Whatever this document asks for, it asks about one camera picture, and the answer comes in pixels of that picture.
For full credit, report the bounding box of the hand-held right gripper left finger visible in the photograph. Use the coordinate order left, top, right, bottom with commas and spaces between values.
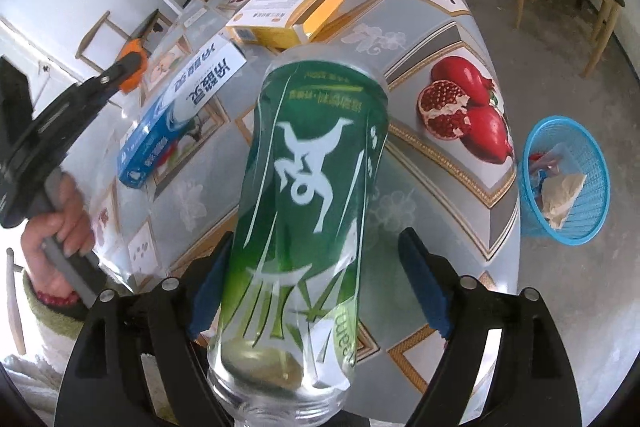
55, 234, 233, 427

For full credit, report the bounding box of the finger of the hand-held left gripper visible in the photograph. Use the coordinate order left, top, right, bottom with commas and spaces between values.
30, 51, 147, 155
131, 9, 161, 42

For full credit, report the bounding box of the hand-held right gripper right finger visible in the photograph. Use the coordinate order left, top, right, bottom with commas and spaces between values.
397, 227, 583, 427

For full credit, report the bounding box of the orange wrapper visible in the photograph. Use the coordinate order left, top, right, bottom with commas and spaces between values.
119, 38, 149, 94

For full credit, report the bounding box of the blue cardboard box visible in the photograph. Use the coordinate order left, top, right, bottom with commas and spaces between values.
116, 38, 249, 188

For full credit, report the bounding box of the blue plastic wrapper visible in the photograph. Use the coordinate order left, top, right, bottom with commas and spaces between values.
529, 166, 548, 208

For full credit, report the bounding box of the green plastic bottle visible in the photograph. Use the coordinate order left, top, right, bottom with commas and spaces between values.
207, 47, 391, 427

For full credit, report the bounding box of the beige tissue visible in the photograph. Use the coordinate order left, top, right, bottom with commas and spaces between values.
540, 172, 587, 229

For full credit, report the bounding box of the blue plastic basket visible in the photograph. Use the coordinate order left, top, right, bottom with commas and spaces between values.
517, 117, 612, 249

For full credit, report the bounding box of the person's left forearm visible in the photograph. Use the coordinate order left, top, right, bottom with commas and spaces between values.
22, 274, 96, 375

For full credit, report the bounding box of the person's left hand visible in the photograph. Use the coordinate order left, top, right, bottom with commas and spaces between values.
21, 177, 97, 303

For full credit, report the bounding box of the wooden chair with straight back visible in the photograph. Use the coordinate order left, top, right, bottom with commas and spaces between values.
75, 10, 151, 75

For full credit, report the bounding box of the white door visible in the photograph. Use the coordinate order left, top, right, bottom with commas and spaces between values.
0, 19, 76, 82

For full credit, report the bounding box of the yellow cardboard box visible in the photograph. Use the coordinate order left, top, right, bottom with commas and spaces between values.
225, 0, 349, 51

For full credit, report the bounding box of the wooden stick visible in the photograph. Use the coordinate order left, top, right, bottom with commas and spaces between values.
6, 248, 27, 356

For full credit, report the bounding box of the green white fluffy garment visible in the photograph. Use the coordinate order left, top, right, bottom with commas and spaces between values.
0, 347, 166, 427

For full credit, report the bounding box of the fruit print tablecloth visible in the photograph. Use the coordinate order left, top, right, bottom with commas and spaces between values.
95, 0, 523, 400

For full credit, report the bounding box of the red bead bracelet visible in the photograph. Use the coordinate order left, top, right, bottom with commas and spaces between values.
31, 286, 77, 308

